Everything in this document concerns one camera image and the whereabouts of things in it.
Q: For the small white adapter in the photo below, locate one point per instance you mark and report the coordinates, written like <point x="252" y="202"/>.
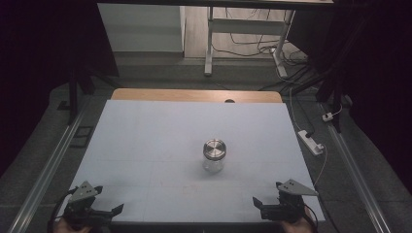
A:
<point x="327" y="116"/>

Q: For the white desk frame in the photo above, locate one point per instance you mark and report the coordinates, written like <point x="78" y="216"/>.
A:
<point x="246" y="26"/>

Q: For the white cabinet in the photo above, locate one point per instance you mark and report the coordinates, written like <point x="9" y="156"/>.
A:
<point x="142" y="29"/>

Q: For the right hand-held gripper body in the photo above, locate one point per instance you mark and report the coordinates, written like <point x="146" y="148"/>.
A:
<point x="286" y="208"/>

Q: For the black metal stand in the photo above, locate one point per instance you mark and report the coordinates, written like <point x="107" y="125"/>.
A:
<point x="73" y="97"/>
<point x="336" y="97"/>

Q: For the black plug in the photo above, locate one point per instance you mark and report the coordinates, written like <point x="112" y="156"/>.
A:
<point x="310" y="133"/>

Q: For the wooden table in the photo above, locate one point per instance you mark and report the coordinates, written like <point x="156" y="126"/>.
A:
<point x="181" y="95"/>

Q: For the white power strip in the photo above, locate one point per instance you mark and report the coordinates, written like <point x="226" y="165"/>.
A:
<point x="310" y="142"/>

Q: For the person's right hand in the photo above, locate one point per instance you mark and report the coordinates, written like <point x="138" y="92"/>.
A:
<point x="293" y="228"/>

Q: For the dark curtain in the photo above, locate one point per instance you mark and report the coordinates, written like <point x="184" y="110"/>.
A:
<point x="39" y="64"/>
<point x="382" y="81"/>

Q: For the clear glass jar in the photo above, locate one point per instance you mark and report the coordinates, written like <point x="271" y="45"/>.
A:
<point x="213" y="164"/>

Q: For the round silver metal lid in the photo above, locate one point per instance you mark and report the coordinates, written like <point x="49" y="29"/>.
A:
<point x="214" y="149"/>

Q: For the metal floor rail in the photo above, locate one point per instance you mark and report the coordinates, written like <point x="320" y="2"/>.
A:
<point x="48" y="171"/>
<point x="356" y="174"/>

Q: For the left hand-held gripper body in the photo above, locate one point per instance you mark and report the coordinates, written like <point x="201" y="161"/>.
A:
<point x="79" y="207"/>

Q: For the person's left hand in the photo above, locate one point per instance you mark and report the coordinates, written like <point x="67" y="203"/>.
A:
<point x="66" y="229"/>

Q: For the black flat floor frame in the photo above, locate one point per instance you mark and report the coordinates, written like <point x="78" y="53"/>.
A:
<point x="82" y="137"/>

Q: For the white table mat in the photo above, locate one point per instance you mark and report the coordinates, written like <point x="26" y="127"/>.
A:
<point x="155" y="145"/>

